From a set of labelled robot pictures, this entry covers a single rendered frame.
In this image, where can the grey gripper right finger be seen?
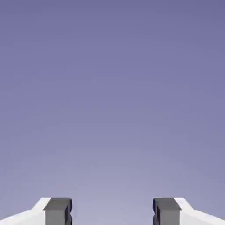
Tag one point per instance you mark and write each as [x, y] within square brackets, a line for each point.
[168, 214]

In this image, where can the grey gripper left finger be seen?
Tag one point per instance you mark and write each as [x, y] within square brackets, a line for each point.
[56, 214]

